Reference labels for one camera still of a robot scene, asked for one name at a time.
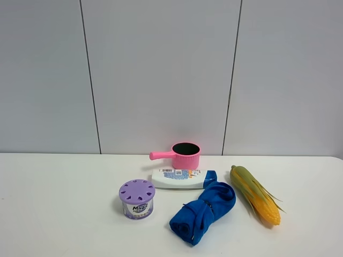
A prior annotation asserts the yellow toy corn cob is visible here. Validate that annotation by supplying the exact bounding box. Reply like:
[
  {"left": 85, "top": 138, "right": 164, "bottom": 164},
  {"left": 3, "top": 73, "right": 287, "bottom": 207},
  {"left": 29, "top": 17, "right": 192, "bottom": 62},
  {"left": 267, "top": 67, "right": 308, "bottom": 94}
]
[{"left": 229, "top": 165, "right": 284, "bottom": 226}]

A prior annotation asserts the pink toy saucepan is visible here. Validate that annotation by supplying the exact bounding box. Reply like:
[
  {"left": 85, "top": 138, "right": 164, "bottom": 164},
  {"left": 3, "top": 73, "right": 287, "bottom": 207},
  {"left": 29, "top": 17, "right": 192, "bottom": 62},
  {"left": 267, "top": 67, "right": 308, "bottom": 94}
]
[{"left": 149, "top": 142, "right": 201, "bottom": 170}]

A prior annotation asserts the white blue shampoo bottle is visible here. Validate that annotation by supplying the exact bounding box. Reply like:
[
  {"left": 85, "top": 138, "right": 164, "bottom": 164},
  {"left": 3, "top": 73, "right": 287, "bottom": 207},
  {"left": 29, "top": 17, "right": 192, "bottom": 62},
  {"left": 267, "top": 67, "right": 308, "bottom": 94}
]
[{"left": 151, "top": 169, "right": 217, "bottom": 189}]

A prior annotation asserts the purple air freshener jar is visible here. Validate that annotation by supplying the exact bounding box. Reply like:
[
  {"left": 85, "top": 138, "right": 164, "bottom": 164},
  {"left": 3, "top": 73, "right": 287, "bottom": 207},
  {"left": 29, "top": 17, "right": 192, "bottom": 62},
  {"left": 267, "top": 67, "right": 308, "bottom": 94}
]
[{"left": 118, "top": 179, "right": 155, "bottom": 220}]

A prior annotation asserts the blue rolled towel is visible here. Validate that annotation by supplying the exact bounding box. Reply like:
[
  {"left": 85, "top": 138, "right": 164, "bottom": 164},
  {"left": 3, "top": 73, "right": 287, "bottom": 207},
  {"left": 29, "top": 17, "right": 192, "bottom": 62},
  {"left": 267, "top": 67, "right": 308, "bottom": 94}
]
[{"left": 169, "top": 182, "right": 236, "bottom": 246}]

